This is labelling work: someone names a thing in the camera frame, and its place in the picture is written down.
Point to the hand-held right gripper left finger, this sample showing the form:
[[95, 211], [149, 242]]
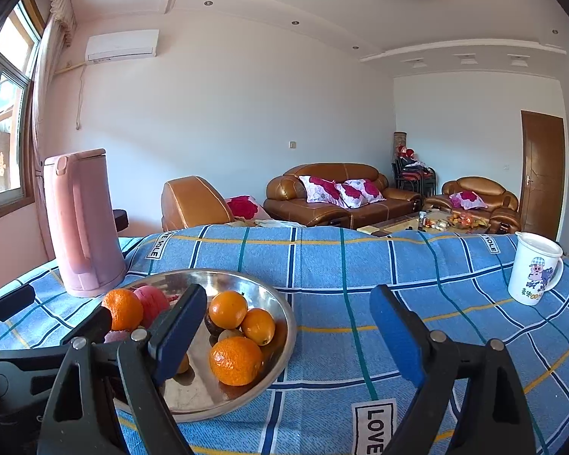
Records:
[[170, 360]]

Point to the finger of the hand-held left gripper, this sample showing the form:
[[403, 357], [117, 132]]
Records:
[[14, 303], [87, 327]]

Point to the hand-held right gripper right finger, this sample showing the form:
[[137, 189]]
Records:
[[398, 336]]

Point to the small brown kiwi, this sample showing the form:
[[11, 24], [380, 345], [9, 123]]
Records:
[[184, 365]]

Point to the purple red onion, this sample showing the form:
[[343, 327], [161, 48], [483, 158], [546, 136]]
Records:
[[116, 336]]

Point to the dark brown mangosteen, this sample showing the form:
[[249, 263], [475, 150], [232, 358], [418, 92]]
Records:
[[210, 326]]

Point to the pink pomegranate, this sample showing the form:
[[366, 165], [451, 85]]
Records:
[[151, 301]]

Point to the green kiwi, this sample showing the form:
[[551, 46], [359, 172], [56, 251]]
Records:
[[230, 334]]

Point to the large orange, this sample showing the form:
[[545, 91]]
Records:
[[236, 361]]

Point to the steel bowl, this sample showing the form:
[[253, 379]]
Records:
[[275, 313]]

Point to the blue plaid tablecloth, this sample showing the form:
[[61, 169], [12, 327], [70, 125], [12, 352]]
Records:
[[341, 270]]

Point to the pink electric kettle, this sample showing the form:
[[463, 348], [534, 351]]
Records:
[[80, 222]]

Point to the coffee table with snacks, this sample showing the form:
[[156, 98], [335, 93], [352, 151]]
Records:
[[393, 225]]

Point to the black stool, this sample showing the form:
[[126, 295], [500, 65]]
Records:
[[121, 220]]

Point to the white red floral pillow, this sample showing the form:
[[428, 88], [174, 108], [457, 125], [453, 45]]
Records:
[[362, 192], [467, 199], [320, 189]]

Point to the brown leather three-seat sofa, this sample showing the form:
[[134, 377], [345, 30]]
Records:
[[313, 213]]

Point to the white cartoon mug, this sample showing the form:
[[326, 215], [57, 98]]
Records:
[[531, 256]]

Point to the tan leather armchair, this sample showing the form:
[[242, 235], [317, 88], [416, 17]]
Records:
[[194, 204]]

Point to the stacked black chairs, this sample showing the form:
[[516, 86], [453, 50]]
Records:
[[415, 177]]

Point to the brown leather armchair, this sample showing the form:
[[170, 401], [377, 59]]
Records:
[[488, 187]]

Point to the window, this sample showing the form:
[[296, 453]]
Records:
[[4, 118]]

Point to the tall patterned vase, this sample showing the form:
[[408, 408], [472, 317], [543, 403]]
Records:
[[400, 141]]

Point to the pink curtain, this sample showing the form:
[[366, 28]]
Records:
[[42, 104]]

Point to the brown wooden door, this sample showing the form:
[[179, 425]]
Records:
[[543, 175]]

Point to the white air conditioner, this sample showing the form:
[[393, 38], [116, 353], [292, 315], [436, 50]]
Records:
[[123, 45]]

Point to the square recessed ceiling light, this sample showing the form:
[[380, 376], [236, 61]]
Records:
[[517, 59], [467, 59]]

